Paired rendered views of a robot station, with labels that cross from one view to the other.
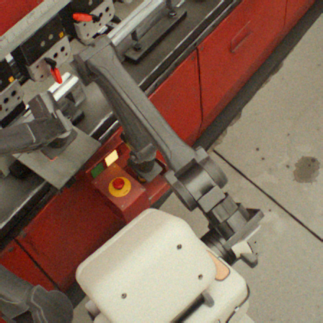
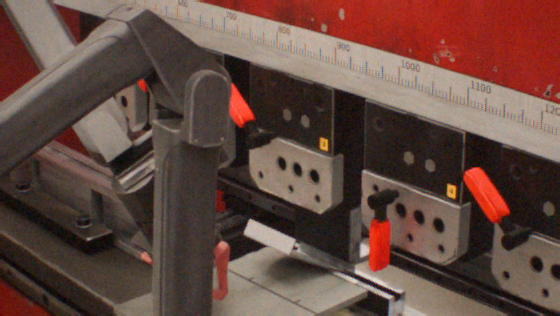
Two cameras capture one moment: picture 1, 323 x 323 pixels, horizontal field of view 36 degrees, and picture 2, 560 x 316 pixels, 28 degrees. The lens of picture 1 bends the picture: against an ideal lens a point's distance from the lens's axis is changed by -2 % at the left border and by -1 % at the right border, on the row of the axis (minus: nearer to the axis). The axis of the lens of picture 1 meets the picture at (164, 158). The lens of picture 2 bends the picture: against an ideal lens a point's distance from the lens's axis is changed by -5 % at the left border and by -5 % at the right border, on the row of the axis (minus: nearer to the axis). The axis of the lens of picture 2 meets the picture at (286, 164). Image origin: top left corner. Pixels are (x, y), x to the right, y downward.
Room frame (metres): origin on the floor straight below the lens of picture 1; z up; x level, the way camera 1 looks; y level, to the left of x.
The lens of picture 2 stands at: (0.95, -0.96, 1.69)
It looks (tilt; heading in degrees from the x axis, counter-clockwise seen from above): 22 degrees down; 90
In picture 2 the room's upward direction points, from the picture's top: straight up
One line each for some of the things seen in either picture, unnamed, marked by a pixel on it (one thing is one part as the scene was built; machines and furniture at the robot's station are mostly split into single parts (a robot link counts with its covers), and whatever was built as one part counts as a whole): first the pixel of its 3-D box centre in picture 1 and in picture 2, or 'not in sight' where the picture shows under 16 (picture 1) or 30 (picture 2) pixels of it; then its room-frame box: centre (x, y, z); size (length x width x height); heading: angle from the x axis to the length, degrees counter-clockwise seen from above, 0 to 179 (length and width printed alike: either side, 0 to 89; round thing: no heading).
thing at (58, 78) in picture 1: (53, 71); (383, 230); (1.06, 0.27, 1.12); 0.04 x 0.02 x 0.10; 43
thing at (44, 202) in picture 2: not in sight; (52, 214); (0.55, 0.83, 0.89); 0.30 x 0.05 x 0.03; 133
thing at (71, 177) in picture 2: not in sight; (94, 196); (0.63, 0.83, 0.92); 0.50 x 0.06 x 0.10; 133
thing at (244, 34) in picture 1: (242, 37); not in sight; (1.58, -0.43, 0.58); 0.15 x 0.02 x 0.07; 133
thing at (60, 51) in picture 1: (38, 45); (433, 174); (1.12, 0.30, 1.18); 0.15 x 0.09 x 0.17; 133
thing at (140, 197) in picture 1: (129, 180); not in sight; (0.87, 0.13, 0.75); 0.20 x 0.16 x 0.18; 126
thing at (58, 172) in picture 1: (48, 144); (240, 303); (0.89, 0.33, 1.00); 0.26 x 0.18 x 0.01; 43
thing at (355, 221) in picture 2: (10, 112); (327, 231); (1.00, 0.43, 1.05); 0.10 x 0.02 x 0.10; 133
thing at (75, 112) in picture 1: (47, 140); not in sight; (0.99, 0.36, 0.89); 0.30 x 0.05 x 0.03; 133
